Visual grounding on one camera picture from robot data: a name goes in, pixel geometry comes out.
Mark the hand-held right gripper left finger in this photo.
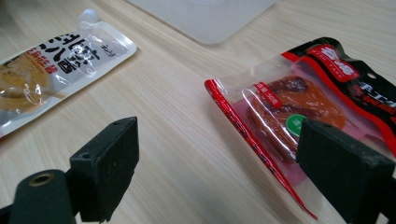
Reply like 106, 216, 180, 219
68, 116, 140, 223

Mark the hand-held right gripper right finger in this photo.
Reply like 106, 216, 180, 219
295, 119, 396, 224

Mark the red and clear snack packet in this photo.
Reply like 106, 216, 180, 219
204, 36, 396, 220

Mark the clear plastic container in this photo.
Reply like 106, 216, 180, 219
124, 0, 278, 45

